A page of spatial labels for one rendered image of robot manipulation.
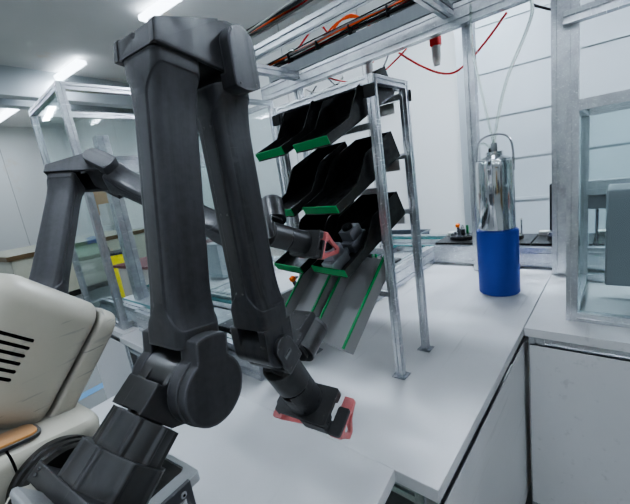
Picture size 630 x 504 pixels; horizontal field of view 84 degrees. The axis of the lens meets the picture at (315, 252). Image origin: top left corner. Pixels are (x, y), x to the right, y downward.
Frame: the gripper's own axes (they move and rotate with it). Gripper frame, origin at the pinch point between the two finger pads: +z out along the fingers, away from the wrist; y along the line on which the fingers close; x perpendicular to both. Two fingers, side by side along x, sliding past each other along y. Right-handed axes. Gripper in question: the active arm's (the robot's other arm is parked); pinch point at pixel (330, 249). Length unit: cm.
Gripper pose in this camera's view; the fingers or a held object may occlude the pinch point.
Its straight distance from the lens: 91.0
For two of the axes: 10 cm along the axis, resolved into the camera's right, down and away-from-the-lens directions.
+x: -1.6, 9.8, -0.9
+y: -6.6, -0.4, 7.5
